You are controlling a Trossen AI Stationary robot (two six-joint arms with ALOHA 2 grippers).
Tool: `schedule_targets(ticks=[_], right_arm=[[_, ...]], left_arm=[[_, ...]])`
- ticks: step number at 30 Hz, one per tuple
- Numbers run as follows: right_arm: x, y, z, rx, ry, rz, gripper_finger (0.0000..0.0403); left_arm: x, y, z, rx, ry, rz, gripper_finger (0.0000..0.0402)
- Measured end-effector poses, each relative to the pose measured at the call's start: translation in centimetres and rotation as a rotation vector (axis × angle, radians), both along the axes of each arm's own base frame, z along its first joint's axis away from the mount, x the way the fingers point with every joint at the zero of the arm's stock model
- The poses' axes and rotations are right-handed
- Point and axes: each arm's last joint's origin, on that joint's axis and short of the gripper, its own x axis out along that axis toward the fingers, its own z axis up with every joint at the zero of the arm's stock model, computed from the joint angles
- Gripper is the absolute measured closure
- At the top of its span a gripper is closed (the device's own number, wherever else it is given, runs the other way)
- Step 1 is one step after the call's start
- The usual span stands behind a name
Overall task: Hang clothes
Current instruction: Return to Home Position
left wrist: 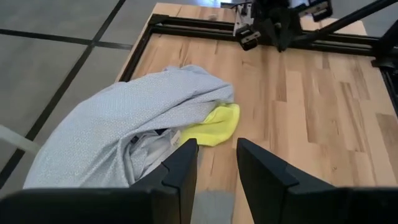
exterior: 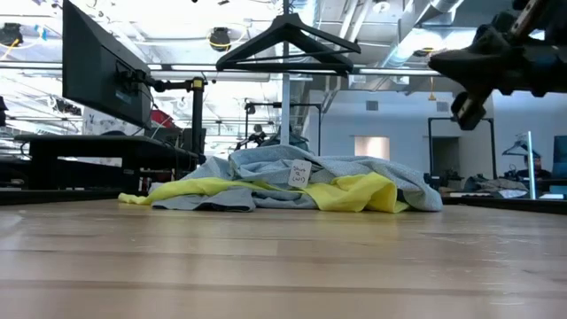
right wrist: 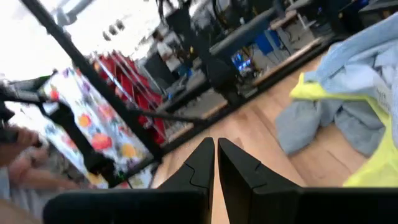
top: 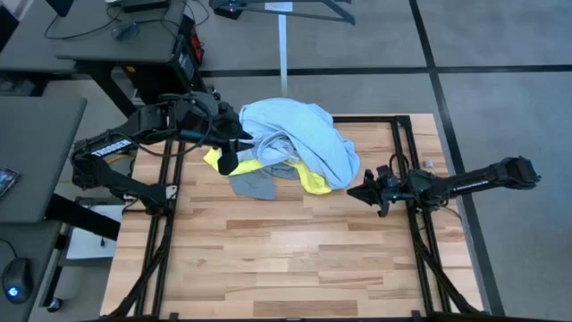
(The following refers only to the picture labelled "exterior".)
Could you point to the yellow t-shirt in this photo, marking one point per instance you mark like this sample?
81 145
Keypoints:
354 192

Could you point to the teal hanging garment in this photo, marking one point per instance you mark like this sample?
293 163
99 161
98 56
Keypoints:
297 139

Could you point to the dark grey desk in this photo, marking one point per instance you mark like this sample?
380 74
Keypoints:
111 148

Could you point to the person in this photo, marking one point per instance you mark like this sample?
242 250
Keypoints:
536 170

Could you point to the black clothes rack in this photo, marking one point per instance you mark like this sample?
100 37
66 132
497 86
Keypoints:
305 104

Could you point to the black aluminium table frame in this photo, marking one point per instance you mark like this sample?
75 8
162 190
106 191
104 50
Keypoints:
44 197

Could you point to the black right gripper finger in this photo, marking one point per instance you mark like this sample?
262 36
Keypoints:
469 111
474 66

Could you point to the light grey clothes hanger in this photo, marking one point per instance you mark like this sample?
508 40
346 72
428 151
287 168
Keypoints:
520 148

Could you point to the grey wall vent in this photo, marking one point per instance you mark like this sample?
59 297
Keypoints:
372 105
442 105

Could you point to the black computer monitor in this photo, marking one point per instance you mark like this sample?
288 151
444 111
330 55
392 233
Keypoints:
97 66

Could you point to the black ceiling-hung device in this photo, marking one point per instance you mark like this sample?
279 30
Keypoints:
10 33

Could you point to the dark blue panel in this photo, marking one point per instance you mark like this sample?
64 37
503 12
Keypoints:
561 150

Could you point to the silver rack pole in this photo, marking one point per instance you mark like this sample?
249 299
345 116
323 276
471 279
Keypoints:
285 111

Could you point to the white pole stand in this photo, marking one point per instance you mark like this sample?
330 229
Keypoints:
531 177

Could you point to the black table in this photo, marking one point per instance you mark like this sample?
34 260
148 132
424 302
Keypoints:
509 204

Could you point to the black clothes hanger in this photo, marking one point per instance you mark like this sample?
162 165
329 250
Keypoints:
288 24

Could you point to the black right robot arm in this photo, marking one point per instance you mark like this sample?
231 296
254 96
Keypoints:
527 17

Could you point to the lit doorway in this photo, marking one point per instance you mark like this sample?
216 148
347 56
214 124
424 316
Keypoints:
372 147

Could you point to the grey clothes pile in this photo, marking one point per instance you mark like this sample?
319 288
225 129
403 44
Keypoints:
491 184

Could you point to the white handwritten paper tag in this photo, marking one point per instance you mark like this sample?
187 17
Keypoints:
300 173

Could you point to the black ceiling dome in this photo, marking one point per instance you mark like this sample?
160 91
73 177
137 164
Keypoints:
220 40

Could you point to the yellow hanging pendant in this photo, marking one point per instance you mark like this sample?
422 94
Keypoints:
432 95

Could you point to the blue patterned button shirt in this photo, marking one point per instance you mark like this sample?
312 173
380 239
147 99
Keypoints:
376 173

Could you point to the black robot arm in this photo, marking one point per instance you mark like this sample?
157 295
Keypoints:
252 139
443 179

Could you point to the black metal frame rack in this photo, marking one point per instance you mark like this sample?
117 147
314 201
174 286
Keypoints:
460 119

